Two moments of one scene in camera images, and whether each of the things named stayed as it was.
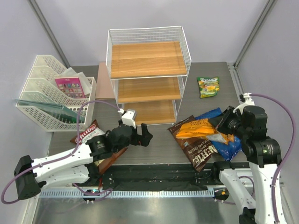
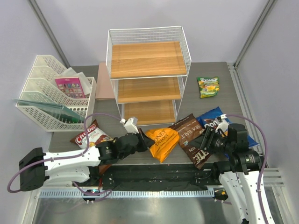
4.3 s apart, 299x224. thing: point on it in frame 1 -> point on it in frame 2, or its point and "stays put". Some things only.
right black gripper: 219,122 -> 207,134
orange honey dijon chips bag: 202,128 -> 166,140
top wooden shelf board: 149,59 stays put
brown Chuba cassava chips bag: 92,131 stays put
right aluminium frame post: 268,4 stays put
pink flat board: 104,89 stays put
